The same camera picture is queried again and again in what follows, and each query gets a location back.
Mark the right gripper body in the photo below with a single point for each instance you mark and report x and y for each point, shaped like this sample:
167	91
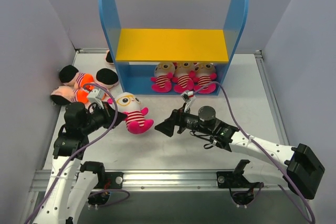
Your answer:
177	120

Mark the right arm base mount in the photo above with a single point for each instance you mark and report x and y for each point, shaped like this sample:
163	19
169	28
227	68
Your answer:
235	178

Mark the black-haired doll behind shelf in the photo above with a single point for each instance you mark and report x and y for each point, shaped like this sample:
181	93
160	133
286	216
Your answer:
108	58

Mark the white plush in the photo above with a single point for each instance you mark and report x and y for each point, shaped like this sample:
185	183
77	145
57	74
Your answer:
205	73
163	74
130	105

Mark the black-haired doll, upper left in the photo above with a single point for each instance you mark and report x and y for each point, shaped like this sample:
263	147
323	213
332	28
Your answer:
71	76

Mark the aluminium back rail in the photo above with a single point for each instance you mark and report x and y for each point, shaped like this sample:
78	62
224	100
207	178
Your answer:
91	50

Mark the black-haired doll, centre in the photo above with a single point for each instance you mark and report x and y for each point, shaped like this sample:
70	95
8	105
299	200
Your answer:
106	78

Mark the aluminium front rail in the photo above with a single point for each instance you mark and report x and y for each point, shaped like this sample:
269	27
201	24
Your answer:
174	180

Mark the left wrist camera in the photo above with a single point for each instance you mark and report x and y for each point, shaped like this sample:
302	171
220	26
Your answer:
96	96

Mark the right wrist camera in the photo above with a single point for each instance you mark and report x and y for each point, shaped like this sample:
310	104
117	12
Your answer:
189	98

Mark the blue and yellow toy shelf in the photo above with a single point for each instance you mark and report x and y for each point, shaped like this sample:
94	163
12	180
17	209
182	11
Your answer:
136	50

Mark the black-haired doll, lower left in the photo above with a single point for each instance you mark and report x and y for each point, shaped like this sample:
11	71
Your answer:
64	95

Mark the pink plush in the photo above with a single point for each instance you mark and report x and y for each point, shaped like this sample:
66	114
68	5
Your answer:
183	76

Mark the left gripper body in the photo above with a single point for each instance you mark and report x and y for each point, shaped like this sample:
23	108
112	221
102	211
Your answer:
107	115

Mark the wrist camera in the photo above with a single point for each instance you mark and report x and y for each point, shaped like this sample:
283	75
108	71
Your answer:
189	98
96	96

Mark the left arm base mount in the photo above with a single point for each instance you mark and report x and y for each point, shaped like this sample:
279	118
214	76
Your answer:
110	180

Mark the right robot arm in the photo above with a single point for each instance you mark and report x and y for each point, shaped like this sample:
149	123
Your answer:
297	166

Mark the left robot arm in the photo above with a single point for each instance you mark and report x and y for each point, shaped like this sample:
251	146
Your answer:
71	179

